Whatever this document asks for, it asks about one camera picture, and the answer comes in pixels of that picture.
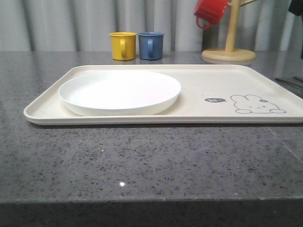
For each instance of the red mug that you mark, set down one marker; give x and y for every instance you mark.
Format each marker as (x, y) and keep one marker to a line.
(210, 11)

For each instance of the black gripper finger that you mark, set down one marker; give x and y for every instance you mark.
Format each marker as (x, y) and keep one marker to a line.
(296, 7)

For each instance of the wooden mug tree stand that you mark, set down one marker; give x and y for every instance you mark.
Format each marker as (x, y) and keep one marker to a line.
(229, 52)

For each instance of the blue mug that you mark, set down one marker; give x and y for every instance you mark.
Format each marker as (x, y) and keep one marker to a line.
(151, 45)

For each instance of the cream rabbit serving tray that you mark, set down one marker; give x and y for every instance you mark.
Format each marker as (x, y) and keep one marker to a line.
(209, 94)

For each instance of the yellow mug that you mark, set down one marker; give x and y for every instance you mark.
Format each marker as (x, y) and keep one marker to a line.
(123, 45)

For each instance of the silver metal fork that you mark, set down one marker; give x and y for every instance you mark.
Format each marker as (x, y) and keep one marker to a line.
(288, 81)

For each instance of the white round plate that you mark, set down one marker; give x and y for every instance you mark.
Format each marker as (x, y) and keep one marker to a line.
(120, 92)

